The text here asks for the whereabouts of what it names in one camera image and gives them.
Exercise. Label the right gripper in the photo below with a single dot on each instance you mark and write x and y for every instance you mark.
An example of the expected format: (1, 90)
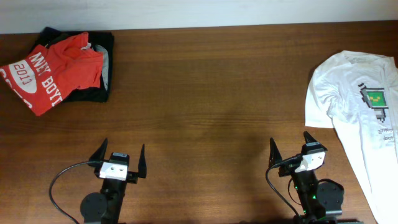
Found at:
(275, 156)

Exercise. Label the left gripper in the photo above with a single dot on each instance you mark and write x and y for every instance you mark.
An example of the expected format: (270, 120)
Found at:
(132, 175)

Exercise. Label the white printed t-shirt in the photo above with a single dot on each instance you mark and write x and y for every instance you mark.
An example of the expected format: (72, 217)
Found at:
(355, 93)

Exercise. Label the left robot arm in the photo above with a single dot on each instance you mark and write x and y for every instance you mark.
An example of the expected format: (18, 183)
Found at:
(104, 207)

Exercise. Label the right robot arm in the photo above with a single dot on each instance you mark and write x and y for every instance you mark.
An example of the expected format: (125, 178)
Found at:
(321, 200)

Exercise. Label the red printed t-shirt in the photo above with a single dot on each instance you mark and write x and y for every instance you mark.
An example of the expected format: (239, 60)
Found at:
(48, 75)

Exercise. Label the grey folded garment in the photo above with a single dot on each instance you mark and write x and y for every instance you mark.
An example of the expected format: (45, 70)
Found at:
(105, 68)

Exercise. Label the black folded garment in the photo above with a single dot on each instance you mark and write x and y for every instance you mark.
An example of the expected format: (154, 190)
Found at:
(101, 42)

